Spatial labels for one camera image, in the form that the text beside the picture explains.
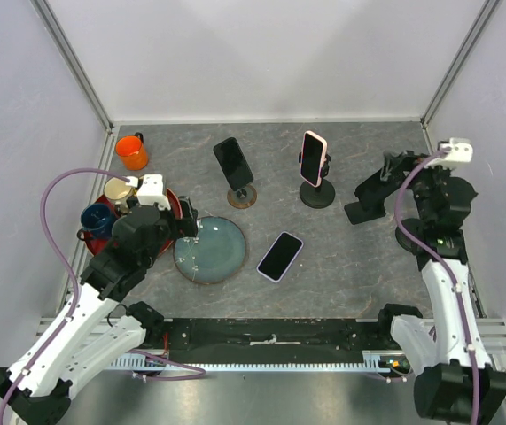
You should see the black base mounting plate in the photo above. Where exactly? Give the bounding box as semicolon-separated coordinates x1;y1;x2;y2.
141;318;400;366

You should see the black weighted phone stand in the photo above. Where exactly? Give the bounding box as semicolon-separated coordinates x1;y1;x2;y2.
395;218;425;256

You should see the dark blue mug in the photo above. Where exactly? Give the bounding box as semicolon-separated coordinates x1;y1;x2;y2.
76;203;117;241

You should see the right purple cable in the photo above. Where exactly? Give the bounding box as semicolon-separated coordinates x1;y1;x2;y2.
393;148;484;425

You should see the orange mug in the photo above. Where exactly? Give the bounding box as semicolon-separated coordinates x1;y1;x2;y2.
115;132;149;171

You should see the black round phone stand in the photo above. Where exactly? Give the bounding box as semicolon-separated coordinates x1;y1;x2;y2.
299;154;336;209

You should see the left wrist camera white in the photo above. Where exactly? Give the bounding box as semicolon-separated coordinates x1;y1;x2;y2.
126;174;171;211

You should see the lavender case phone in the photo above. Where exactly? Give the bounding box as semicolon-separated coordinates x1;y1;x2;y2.
256;231;304;283

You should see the black folding phone stand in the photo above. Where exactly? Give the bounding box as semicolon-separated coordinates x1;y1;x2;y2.
344;198;386;225

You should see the red round tray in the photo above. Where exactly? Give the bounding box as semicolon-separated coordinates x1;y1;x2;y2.
82;189;181;255

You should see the purple cable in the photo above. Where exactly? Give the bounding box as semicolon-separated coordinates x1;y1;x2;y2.
393;148;484;425
0;166;132;425

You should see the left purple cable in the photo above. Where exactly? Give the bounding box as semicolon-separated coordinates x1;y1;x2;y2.
0;166;132;425

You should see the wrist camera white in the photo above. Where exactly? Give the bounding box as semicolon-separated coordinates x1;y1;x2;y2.
437;137;473;168
126;174;171;211

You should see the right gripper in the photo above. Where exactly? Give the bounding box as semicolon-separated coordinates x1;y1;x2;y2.
380;150;455;225

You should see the grey cable duct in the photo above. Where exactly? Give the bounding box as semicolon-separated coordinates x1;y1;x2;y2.
106;352;410;374

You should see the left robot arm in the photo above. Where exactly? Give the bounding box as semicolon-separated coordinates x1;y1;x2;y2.
0;197;199;424

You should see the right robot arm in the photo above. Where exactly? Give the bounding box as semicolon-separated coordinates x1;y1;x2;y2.
374;151;506;424

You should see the black phone on wooden stand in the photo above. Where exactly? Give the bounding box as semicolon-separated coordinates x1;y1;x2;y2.
213;137;253;191

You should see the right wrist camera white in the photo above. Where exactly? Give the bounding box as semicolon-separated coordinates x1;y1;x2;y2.
437;137;473;168

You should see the black phone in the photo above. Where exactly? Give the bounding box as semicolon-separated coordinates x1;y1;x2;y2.
354;170;405;210
213;137;253;191

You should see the teal ceramic plate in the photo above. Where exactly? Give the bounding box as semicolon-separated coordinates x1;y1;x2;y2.
173;216;247;285

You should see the pink case phone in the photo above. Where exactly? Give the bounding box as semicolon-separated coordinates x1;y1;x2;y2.
300;130;327;187

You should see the cream mug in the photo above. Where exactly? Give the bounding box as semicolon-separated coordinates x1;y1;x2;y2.
104;177;135;211

